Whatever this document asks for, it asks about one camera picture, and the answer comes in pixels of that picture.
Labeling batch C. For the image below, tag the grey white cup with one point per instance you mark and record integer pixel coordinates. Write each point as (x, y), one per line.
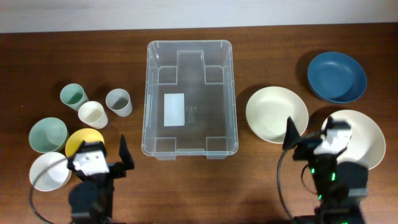
(119, 101)

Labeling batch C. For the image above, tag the cream cup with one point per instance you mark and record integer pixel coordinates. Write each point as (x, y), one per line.
(93, 114)

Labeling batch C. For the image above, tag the yellow small bowl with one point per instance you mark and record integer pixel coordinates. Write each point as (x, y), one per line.
(76, 139)

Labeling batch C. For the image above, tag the mint green cup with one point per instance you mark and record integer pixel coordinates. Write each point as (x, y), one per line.
(74, 96)

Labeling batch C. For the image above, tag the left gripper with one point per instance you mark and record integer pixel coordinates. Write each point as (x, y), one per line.
(118, 169)

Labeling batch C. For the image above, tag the mint green small bowl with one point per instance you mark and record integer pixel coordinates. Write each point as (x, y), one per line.
(48, 135)

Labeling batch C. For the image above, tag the beige bowl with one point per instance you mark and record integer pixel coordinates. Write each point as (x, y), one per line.
(269, 108)

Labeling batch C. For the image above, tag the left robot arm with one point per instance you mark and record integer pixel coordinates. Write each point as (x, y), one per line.
(91, 201)

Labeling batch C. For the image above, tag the dark blue bowl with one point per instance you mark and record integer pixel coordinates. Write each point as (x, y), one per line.
(336, 77)

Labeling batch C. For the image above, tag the white small bowl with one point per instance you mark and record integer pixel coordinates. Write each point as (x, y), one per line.
(49, 172)

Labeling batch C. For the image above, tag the clear plastic storage bin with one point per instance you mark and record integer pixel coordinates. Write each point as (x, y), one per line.
(203, 71)

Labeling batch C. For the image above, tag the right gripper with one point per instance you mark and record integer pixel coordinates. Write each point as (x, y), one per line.
(293, 139)

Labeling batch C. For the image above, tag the cream white bowl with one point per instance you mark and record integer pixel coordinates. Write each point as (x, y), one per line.
(367, 145)

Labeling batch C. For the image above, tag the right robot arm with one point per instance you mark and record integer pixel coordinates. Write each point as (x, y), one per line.
(340, 186)

